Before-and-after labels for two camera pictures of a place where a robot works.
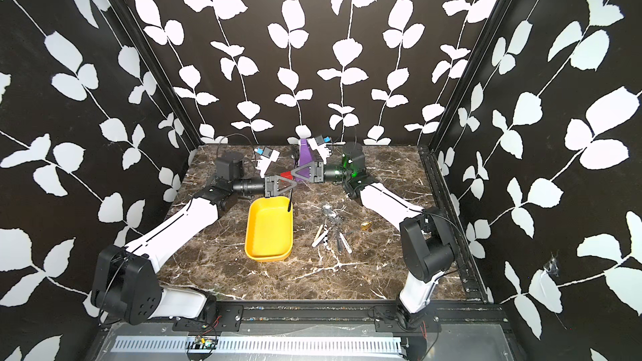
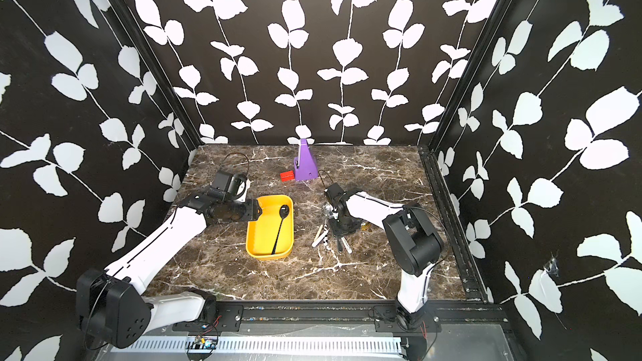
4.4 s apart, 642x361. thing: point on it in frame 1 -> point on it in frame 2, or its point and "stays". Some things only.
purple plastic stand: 305,156 stays
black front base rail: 232,317 stays
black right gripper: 317,170 -> 337,232
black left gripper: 270,185 -> 252,211
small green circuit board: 201,343 stays
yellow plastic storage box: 268,229 stays
